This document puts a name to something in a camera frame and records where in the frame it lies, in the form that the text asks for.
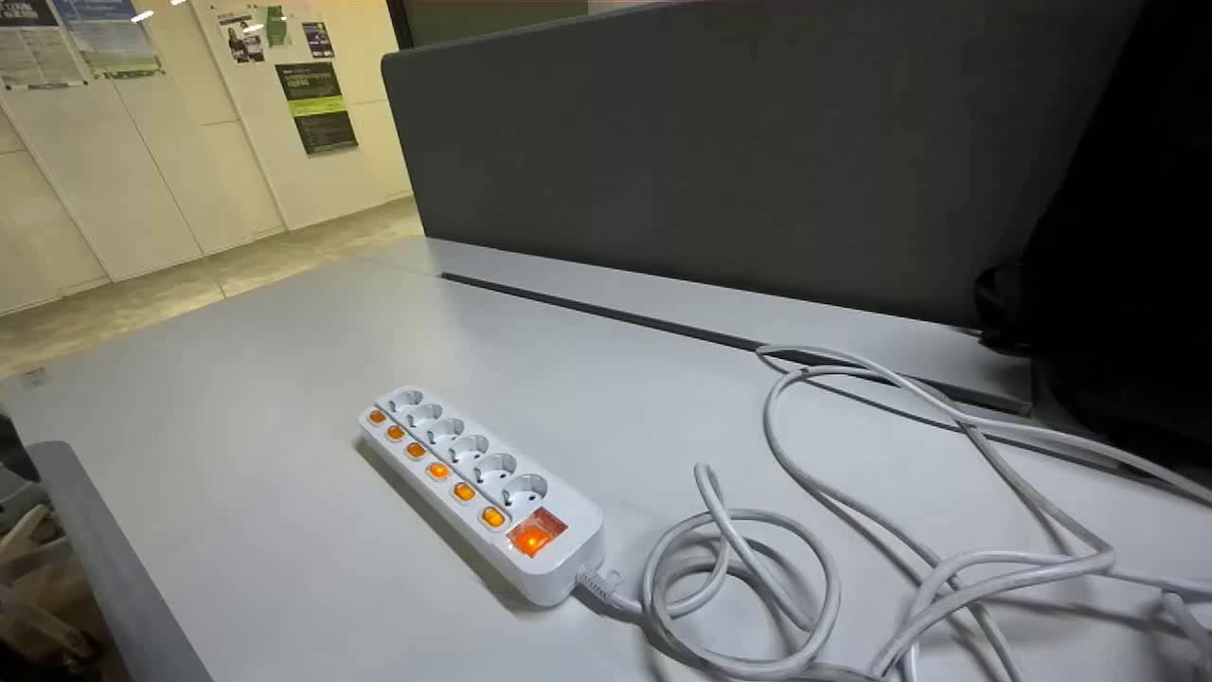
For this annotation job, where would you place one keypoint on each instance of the white text wall poster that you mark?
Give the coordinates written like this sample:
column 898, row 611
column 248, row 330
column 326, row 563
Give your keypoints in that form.
column 35, row 42

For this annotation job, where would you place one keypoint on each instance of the blue green wall poster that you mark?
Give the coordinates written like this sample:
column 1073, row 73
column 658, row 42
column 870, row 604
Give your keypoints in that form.
column 116, row 36

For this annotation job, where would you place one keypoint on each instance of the small blue wall note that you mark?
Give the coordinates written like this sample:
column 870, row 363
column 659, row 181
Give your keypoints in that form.
column 318, row 39

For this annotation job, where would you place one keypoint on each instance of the grey desk partition panel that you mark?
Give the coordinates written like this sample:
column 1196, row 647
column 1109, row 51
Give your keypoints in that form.
column 759, row 138

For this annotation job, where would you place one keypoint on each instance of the small green wall note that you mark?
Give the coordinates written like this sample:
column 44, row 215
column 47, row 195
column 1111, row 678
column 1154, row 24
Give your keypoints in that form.
column 278, row 24

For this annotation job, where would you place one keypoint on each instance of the dark poster with green stripe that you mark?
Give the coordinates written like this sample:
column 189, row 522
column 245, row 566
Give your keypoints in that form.
column 317, row 109

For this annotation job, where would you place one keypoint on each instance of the small dark photo poster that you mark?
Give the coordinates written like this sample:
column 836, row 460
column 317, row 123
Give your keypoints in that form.
column 245, row 39

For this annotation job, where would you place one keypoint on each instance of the white six-socket power strip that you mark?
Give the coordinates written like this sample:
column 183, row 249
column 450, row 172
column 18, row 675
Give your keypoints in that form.
column 544, row 553

